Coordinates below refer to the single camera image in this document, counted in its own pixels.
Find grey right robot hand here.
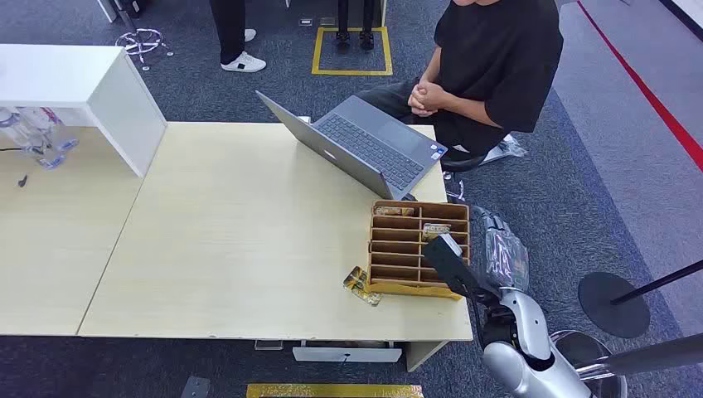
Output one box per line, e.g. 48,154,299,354
471,206,531,292

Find person's left hand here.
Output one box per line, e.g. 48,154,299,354
407,96,453,118

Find person's right hand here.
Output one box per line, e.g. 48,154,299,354
414,79,449,104

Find seated person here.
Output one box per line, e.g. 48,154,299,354
356,0,565,163

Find patterned card with white print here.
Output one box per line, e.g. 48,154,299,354
421,222,453,241

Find wooden slotted card organizer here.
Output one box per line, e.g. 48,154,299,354
366,199,472,301

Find standing person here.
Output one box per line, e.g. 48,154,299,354
208,0,268,74

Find black round stool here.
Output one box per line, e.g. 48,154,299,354
440,155,487,203

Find grey open laptop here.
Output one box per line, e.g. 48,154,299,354
255,90,448,201

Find yellow floor tape square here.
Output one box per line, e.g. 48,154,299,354
311,26,394,77

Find clear plastic bag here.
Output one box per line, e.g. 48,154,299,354
480,133,529,166

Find black pair of legs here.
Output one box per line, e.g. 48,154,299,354
335,0,376,51

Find black stanchion with disc base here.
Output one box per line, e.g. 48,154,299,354
577,259,703,339

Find chrome stanchion with round base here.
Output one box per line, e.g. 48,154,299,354
549,329,703,398

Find white under-desk tray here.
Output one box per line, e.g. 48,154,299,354
292,340,403,364

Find gold floor tape strip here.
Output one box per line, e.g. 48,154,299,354
245,383,425,398

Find white desk shelf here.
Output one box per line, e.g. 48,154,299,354
0,43,167,178

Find clear plastic water bottle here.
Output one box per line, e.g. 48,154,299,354
24,107,80,154
0,107,67,170

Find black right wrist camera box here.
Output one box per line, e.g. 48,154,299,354
421,233,487,302

